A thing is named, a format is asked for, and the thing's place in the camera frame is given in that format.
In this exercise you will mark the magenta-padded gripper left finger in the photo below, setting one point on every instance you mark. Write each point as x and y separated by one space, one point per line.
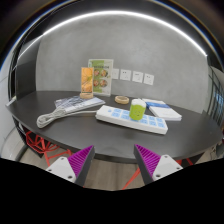
78 162

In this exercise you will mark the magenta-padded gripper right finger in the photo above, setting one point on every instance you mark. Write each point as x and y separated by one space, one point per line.
150 162

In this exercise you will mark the green and white charger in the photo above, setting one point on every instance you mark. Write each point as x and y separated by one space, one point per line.
137 110

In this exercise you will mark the white power strip, blue sockets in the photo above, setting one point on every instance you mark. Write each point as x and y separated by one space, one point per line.
113 116

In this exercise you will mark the beige tape roll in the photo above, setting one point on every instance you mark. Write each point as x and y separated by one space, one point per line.
117 99

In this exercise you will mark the green menu sign stand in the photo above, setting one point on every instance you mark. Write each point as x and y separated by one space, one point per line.
103 78

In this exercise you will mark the dark-framed glass partition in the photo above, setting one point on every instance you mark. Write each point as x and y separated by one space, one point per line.
216 100

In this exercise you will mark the curved white light strip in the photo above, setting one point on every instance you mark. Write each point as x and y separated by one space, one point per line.
113 12

